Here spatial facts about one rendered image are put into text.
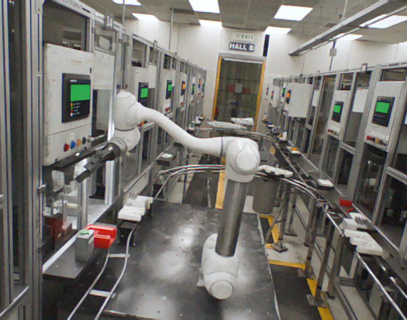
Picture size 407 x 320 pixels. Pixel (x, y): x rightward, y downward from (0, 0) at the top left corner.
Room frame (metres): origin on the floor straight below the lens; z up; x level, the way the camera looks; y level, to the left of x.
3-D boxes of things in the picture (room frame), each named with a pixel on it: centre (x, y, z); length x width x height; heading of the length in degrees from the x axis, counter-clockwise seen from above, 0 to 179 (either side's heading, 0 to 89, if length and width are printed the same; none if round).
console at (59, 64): (1.48, 0.69, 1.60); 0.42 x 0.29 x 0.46; 176
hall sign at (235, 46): (10.05, -0.85, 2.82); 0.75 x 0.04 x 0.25; 86
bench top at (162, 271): (2.08, 0.01, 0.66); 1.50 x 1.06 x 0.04; 176
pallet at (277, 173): (3.67, -0.86, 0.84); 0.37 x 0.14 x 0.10; 54
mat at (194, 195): (6.51, -0.25, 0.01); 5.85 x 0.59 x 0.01; 176
